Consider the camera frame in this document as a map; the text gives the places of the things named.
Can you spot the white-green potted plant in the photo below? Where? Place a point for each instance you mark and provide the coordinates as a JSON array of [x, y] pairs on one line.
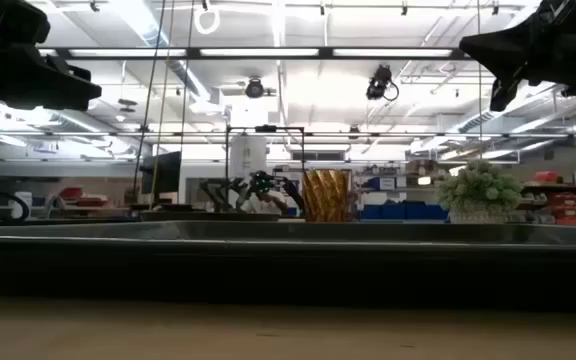
[[478, 192]]

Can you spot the round black overhead camera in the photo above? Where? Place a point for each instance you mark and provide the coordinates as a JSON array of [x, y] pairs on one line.
[[254, 88]]

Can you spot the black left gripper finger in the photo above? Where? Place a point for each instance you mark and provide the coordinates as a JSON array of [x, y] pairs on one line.
[[63, 95], [70, 69]]

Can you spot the black background robot arm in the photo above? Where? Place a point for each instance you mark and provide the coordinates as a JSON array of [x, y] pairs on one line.
[[218, 192], [290, 190]]

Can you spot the white plastic container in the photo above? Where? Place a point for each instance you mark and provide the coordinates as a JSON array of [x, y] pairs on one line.
[[22, 205]]

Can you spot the person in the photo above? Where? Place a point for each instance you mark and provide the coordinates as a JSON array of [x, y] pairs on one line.
[[268, 202]]

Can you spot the gold faceted cup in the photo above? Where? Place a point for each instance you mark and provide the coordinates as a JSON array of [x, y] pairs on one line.
[[326, 196]]

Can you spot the black overhead frame bar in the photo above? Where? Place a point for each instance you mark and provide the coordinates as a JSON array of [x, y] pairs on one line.
[[193, 52]]

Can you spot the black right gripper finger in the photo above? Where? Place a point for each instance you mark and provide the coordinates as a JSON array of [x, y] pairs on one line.
[[504, 90], [508, 47]]

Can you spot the red plastic bin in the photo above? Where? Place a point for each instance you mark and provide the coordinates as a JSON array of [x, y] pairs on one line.
[[83, 197]]

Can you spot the thin horizontal metal rail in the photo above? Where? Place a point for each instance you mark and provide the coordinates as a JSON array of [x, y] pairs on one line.
[[418, 135]]

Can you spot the blue storage bins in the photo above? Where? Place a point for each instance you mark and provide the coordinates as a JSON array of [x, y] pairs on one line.
[[403, 211]]

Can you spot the white cylindrical tank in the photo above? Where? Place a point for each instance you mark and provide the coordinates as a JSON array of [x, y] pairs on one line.
[[248, 155]]

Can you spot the black computer monitor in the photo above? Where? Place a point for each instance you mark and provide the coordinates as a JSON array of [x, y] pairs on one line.
[[165, 172]]

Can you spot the dark metal serving tray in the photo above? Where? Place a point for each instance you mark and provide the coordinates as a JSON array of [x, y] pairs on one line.
[[288, 265]]

